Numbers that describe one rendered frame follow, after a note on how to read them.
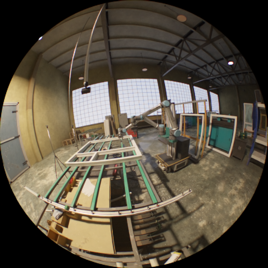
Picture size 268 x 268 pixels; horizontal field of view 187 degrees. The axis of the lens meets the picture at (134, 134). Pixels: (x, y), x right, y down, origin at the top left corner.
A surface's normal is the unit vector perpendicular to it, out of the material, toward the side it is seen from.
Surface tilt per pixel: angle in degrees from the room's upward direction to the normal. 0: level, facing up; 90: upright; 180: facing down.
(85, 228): 0
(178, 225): 0
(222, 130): 90
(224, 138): 90
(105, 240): 0
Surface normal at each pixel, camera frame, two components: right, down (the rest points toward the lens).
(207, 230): -0.12, -0.97
